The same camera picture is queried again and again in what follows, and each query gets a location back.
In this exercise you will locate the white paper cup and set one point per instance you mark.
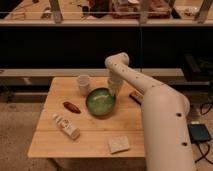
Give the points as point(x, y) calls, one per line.
point(83, 82)

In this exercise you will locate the dark snack bar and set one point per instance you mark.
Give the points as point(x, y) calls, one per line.
point(138, 98)

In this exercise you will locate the blue foot pedal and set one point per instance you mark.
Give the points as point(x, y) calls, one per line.
point(199, 133)

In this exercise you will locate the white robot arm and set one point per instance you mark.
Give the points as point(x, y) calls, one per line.
point(166, 138)

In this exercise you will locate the white folded napkin packet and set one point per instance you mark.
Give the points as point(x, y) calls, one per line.
point(118, 144)

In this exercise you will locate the green ceramic bowl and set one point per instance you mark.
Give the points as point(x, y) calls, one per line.
point(100, 102)

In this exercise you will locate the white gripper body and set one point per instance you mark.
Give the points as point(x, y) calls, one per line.
point(114, 87)

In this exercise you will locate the wooden folding table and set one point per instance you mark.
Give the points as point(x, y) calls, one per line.
point(125, 120)

